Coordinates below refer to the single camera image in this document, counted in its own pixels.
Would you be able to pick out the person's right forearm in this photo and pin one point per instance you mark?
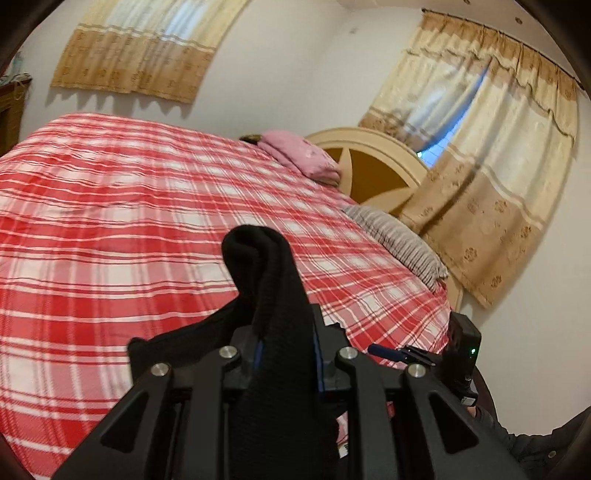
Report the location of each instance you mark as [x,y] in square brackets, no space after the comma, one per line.
[531,447]

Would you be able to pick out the grey fringed pillow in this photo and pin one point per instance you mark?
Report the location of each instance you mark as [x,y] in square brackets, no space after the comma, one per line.
[397,240]

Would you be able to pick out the red plaid bed sheet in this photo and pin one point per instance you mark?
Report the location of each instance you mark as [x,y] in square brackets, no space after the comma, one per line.
[138,221]

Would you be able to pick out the short beige window curtain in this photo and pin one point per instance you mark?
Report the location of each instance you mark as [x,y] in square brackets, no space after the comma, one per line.
[138,60]

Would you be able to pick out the brown wooden cabinet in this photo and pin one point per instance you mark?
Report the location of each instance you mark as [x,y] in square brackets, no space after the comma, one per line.
[11,115]

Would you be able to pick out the pink pillow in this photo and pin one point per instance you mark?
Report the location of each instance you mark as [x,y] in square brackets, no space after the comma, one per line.
[304,157]

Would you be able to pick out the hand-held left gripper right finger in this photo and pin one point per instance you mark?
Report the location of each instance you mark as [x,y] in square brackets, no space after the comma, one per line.
[332,364]

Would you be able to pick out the long beige window curtain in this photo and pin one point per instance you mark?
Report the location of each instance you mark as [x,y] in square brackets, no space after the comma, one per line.
[498,184]

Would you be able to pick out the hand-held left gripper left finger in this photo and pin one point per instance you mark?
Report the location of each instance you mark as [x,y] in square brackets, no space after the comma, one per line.
[198,392]

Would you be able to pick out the cream wooden headboard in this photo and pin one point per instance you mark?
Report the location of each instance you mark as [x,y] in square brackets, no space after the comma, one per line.
[369,138]

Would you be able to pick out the black pants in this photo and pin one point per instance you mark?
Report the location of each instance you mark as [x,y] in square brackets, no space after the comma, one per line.
[277,300]

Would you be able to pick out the brown furry item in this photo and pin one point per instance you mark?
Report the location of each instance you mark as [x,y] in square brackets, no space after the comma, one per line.
[250,138]

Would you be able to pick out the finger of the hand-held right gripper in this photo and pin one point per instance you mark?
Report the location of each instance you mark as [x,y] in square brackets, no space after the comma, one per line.
[385,353]

